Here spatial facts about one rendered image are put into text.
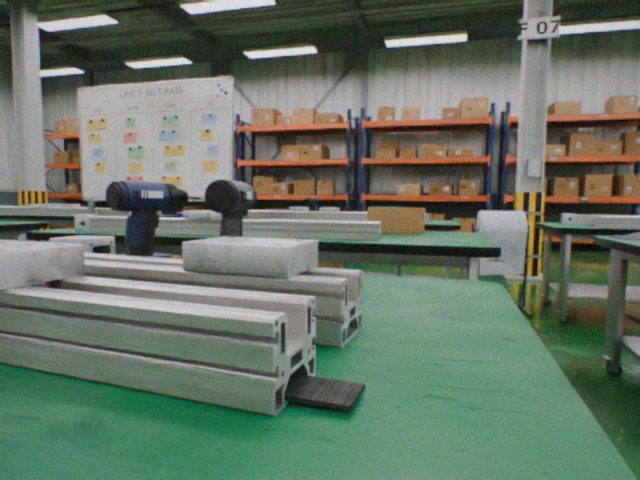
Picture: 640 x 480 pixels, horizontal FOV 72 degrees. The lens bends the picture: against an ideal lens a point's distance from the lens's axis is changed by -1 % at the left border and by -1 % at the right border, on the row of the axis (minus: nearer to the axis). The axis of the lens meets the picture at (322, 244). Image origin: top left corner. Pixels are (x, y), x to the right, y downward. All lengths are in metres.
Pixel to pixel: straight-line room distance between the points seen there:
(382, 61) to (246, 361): 11.27
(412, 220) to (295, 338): 2.11
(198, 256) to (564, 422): 0.46
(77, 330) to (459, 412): 0.37
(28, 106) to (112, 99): 4.92
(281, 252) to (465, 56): 10.99
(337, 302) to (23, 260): 0.36
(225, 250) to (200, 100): 3.36
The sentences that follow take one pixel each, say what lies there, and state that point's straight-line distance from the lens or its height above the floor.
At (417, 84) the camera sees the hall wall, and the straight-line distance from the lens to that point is 11.36.
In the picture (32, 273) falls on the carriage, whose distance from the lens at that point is 0.60.
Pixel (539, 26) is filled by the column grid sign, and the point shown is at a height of 3.09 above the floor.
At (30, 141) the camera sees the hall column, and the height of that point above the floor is 1.93.
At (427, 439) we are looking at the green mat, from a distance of 0.38.
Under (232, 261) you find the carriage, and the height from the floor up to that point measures 0.88.
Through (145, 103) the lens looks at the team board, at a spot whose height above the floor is 1.77.
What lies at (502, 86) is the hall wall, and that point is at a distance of 11.33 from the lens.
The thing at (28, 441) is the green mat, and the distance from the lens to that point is 0.43.
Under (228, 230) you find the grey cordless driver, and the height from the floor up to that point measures 0.91.
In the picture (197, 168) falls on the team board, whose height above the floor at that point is 1.22.
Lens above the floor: 0.96
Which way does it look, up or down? 6 degrees down
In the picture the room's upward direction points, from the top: 1 degrees clockwise
